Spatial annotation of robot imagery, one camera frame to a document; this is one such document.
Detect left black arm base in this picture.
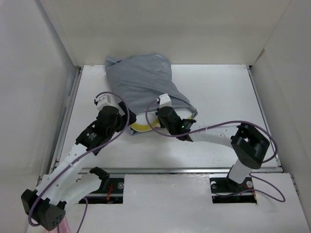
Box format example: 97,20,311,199
86,167,125,204

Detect cream yellow pillow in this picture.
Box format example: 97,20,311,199
130,109,193,133

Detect grey pillowcase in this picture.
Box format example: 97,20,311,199
105,53,198,136

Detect purple cable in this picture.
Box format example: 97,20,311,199
145,98,286,203
28,91,129,233

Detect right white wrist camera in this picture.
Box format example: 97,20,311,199
157,93,172,108

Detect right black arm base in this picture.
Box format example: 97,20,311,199
209,176,257,204

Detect pink cloth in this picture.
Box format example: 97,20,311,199
56,218,70,233

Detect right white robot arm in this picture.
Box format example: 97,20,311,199
156,107,270,191

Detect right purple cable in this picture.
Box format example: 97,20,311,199
145,98,286,203

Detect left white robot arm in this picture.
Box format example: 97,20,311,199
21,101,136,231

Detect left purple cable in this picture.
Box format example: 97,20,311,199
28,91,129,233

